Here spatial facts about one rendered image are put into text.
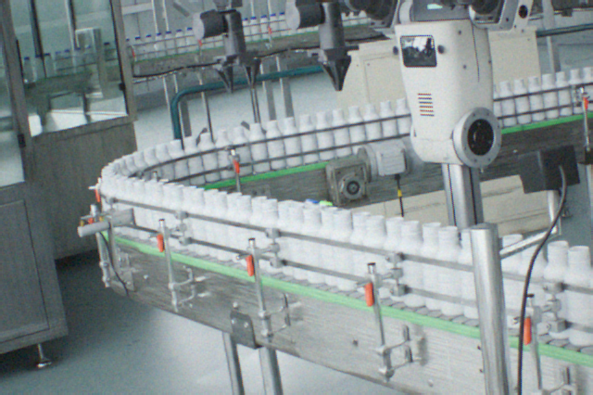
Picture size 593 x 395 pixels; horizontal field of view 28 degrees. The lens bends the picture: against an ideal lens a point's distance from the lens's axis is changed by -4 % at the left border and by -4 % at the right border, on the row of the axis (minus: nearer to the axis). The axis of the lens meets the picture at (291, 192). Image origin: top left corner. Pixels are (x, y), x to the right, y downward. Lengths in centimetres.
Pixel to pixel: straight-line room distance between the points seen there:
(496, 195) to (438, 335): 476
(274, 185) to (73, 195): 375
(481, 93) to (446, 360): 105
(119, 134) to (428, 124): 495
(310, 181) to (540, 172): 297
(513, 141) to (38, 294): 245
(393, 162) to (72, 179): 397
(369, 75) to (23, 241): 215
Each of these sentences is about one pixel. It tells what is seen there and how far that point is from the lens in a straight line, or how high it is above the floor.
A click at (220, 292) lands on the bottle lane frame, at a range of 306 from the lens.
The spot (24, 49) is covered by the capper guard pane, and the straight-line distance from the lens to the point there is 778.
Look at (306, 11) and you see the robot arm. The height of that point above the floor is 159.
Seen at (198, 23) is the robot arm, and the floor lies 158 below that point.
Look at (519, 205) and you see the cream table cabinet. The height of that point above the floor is 17.
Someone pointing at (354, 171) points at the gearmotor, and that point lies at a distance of 424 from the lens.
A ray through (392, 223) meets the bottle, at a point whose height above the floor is 116.
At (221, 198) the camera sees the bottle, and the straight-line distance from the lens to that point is 303.
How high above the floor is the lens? 168
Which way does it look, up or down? 10 degrees down
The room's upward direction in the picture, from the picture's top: 9 degrees counter-clockwise
